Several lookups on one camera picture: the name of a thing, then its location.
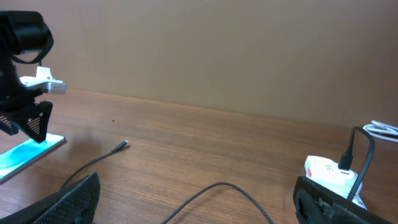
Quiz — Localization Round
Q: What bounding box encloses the white power extension socket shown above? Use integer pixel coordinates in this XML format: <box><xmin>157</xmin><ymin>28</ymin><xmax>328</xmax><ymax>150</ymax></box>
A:
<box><xmin>351</xmin><ymin>194</ymin><xmax>367</xmax><ymax>210</ymax></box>

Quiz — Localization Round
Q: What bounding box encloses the white charger adapter plug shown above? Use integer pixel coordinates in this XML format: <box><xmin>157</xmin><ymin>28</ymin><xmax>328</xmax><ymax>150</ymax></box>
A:
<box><xmin>304</xmin><ymin>156</ymin><xmax>358</xmax><ymax>198</ymax></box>

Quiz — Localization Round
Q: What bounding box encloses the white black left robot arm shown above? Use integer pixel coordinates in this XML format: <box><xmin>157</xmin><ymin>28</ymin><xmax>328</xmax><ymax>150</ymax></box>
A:
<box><xmin>1</xmin><ymin>11</ymin><xmax>54</xmax><ymax>143</ymax></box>

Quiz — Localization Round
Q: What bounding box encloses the smartphone with cyan screen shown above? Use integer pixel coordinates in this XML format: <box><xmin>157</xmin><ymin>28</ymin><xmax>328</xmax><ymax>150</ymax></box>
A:
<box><xmin>1</xmin><ymin>133</ymin><xmax>66</xmax><ymax>184</ymax></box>

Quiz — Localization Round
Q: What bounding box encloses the white coiled power cable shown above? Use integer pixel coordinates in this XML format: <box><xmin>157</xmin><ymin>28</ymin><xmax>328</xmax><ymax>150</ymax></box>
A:
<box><xmin>363</xmin><ymin>120</ymin><xmax>398</xmax><ymax>143</ymax></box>

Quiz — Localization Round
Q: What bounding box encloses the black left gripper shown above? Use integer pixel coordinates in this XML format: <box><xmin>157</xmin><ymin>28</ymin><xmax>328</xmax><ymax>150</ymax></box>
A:
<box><xmin>1</xmin><ymin>58</ymin><xmax>53</xmax><ymax>143</ymax></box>

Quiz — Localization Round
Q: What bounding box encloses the black USB charging cable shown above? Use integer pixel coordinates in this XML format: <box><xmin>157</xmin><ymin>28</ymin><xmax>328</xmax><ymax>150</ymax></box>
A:
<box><xmin>60</xmin><ymin>126</ymin><xmax>376</xmax><ymax>224</ymax></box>

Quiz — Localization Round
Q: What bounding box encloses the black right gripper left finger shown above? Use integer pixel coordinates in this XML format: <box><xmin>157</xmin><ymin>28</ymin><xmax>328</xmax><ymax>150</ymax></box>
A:
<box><xmin>1</xmin><ymin>172</ymin><xmax>100</xmax><ymax>224</ymax></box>

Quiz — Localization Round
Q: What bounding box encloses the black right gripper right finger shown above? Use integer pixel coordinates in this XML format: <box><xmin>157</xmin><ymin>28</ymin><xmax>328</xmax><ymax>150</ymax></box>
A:
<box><xmin>293</xmin><ymin>176</ymin><xmax>392</xmax><ymax>224</ymax></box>

